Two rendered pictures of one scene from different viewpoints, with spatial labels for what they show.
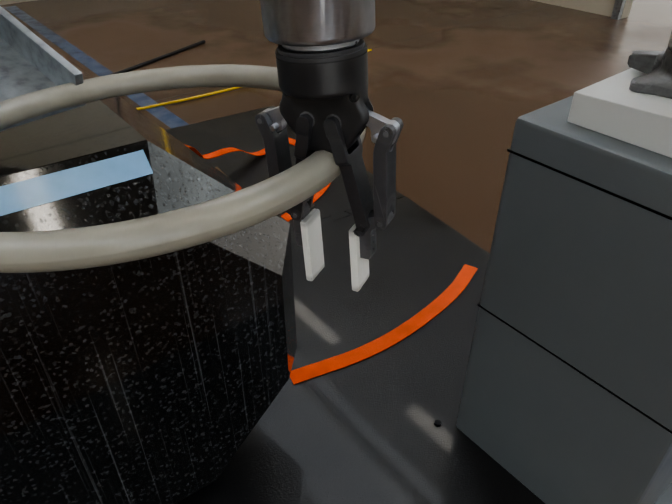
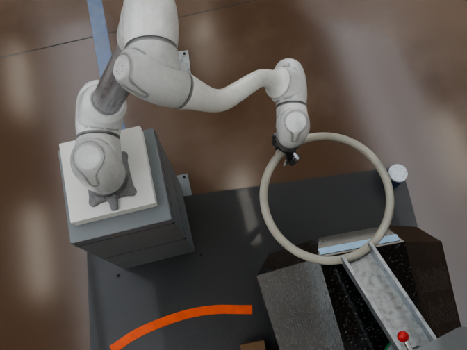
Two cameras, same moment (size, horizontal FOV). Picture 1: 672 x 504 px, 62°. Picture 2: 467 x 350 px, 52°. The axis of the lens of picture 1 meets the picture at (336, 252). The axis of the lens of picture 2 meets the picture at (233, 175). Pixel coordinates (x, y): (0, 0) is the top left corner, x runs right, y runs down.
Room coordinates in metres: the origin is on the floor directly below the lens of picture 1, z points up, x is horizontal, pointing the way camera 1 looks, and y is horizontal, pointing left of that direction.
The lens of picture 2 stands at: (1.10, 0.15, 2.58)
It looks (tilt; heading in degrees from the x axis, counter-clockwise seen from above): 72 degrees down; 211
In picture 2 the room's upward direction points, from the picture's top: 6 degrees counter-clockwise
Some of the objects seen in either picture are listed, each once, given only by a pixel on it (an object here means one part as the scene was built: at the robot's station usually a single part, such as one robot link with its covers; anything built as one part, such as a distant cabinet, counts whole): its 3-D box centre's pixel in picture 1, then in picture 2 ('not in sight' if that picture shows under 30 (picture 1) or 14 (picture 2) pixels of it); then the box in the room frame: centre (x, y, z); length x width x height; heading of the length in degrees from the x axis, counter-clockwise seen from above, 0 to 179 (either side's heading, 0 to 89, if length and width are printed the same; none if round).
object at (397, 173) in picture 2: not in sight; (395, 176); (0.04, 0.54, 0.08); 0.10 x 0.10 x 0.13
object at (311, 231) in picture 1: (312, 245); not in sight; (0.47, 0.02, 0.82); 0.03 x 0.01 x 0.07; 155
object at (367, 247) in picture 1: (376, 234); not in sight; (0.44, -0.04, 0.85); 0.03 x 0.01 x 0.05; 65
